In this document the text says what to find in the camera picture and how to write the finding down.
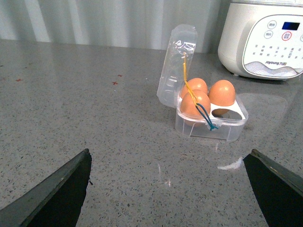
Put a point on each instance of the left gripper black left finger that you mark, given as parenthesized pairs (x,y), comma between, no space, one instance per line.
(54,202)

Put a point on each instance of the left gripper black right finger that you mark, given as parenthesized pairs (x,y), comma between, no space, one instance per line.
(279,191)

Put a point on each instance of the clear plastic egg box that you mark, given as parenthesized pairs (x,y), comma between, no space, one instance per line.
(183,39)

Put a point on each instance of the brown egg back right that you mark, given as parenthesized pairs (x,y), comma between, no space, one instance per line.
(222,93)

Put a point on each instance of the brown egg back left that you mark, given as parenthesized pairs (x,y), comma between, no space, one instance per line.
(194,84)

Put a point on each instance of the blue rubber band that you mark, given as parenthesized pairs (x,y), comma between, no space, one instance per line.
(205,115)

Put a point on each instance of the white electric cooker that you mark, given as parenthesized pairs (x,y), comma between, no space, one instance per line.
(263,39)

